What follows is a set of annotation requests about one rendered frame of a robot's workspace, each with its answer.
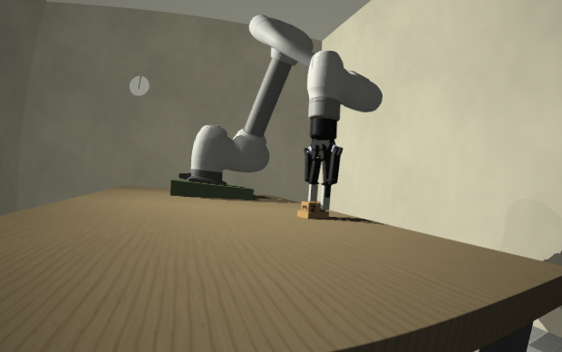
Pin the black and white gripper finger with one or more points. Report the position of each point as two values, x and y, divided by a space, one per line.
312 169
328 181

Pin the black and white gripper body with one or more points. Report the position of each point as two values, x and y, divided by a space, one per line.
324 131

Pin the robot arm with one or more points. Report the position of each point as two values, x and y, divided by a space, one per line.
329 86

